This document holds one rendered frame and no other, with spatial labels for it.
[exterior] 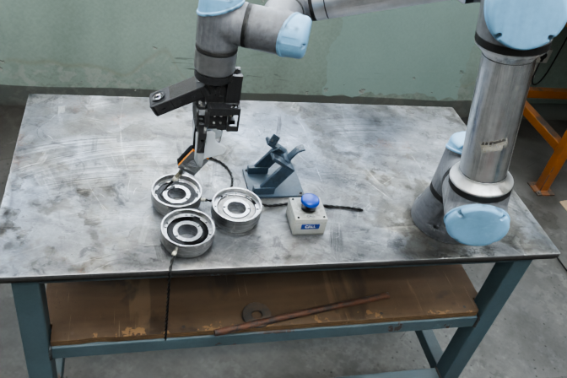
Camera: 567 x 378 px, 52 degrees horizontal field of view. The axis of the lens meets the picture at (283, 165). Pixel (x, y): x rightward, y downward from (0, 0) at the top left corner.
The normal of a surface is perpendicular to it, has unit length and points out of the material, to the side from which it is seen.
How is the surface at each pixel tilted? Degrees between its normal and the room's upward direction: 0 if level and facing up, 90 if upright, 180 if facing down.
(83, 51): 90
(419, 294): 0
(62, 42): 90
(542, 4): 83
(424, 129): 0
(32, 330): 90
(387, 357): 0
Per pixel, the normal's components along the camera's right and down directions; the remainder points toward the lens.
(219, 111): 0.22, 0.63
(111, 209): 0.16, -0.78
